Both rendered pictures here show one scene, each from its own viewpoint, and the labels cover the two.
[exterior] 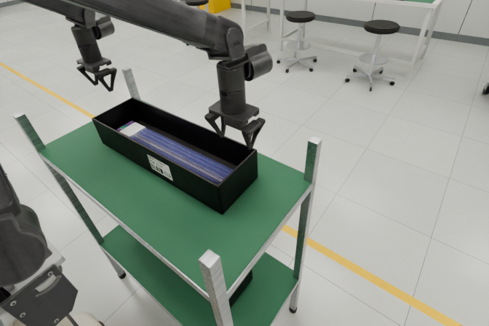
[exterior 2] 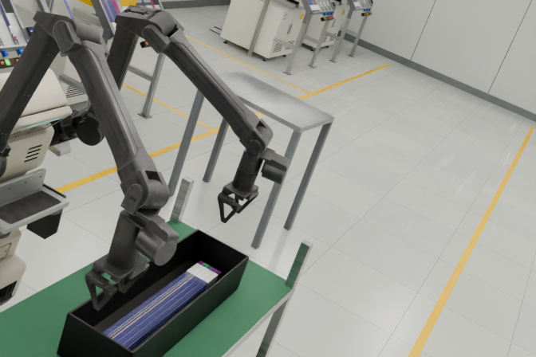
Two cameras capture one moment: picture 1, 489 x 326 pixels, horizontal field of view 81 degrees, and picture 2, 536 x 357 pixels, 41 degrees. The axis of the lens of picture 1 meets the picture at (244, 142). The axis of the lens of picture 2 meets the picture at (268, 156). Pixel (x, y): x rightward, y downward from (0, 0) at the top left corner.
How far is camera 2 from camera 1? 1.33 m
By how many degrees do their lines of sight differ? 61
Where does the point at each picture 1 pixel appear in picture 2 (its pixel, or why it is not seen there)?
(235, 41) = (132, 196)
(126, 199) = not seen: hidden behind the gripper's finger
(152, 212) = (69, 300)
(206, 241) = (21, 338)
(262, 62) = (147, 241)
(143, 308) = not seen: outside the picture
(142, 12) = (104, 123)
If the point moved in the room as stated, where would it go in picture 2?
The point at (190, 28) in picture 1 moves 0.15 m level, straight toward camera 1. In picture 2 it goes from (119, 157) to (40, 147)
